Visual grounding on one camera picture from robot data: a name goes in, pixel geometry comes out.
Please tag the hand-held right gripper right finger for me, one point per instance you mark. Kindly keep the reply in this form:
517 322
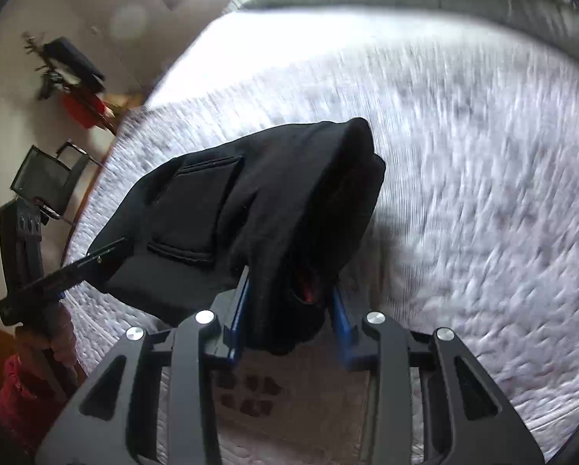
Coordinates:
342 332

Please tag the black bag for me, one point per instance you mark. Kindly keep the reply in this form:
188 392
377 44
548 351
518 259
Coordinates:
74 63

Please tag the beige mattress label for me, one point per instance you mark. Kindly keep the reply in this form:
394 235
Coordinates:
294 397

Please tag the black pants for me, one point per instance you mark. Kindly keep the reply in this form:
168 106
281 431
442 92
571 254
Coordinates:
270 193

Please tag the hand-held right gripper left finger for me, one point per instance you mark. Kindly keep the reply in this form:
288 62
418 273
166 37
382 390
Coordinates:
237 322

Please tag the red object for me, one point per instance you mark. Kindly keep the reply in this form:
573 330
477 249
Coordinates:
83 106

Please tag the person's left hand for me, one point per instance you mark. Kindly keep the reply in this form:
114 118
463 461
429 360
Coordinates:
63 336

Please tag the white quilted mattress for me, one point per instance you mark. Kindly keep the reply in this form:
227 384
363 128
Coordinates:
464 179

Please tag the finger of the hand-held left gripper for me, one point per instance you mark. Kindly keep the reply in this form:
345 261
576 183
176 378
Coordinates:
76 271

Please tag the black chair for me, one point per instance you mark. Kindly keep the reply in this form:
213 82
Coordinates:
40 174

